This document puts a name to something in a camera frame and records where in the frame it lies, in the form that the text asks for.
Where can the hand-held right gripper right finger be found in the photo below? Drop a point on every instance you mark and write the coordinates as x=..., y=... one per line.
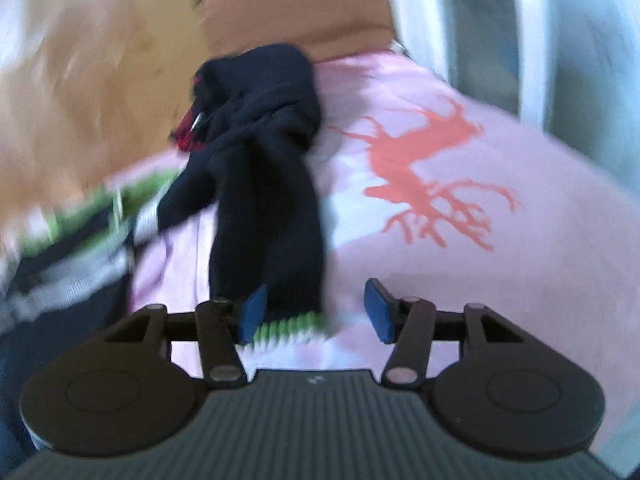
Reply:
x=379, y=316

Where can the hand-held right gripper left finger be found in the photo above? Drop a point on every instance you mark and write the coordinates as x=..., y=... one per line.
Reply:
x=252, y=315

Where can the dark sweater with green trim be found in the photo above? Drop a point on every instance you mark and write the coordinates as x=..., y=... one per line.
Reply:
x=270, y=185

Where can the pink deer print bedsheet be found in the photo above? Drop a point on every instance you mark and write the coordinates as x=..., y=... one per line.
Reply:
x=500, y=285

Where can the striped dark garment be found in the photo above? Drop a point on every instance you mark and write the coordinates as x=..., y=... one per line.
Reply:
x=75, y=265

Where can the red checked cloth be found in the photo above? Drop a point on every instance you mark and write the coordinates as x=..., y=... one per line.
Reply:
x=187, y=132

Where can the brown wooden furniture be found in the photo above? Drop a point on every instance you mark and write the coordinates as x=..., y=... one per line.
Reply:
x=300, y=15

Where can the white curtain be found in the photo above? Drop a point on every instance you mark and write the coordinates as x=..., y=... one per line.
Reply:
x=500, y=25

